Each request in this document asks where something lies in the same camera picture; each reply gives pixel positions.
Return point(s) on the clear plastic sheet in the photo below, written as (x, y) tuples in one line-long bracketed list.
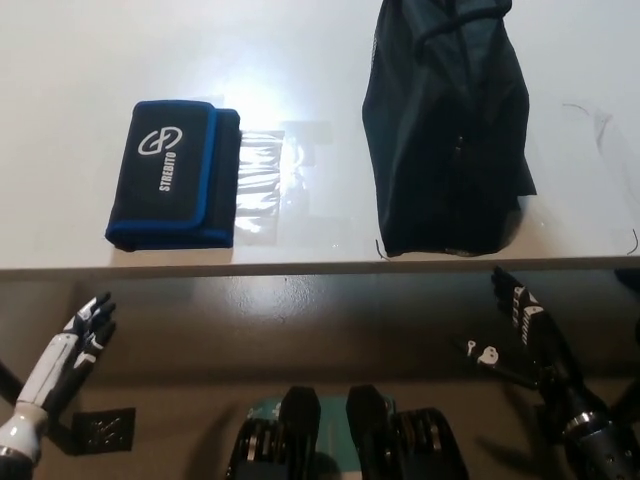
[(265, 185), (595, 120)]

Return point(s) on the dark fabric lunch bag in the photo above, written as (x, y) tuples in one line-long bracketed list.
[(445, 140)]

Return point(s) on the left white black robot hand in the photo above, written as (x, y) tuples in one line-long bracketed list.
[(52, 357)]

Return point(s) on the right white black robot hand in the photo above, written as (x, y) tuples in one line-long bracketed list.
[(530, 312)]

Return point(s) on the short black thread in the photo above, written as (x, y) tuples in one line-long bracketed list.
[(380, 252)]

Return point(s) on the robot legs and feet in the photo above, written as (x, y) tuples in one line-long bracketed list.
[(345, 440)]

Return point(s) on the black square floor marker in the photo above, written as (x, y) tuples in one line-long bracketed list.
[(106, 430)]

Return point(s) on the black blue-trimmed notebook case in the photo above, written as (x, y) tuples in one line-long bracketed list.
[(170, 180)]

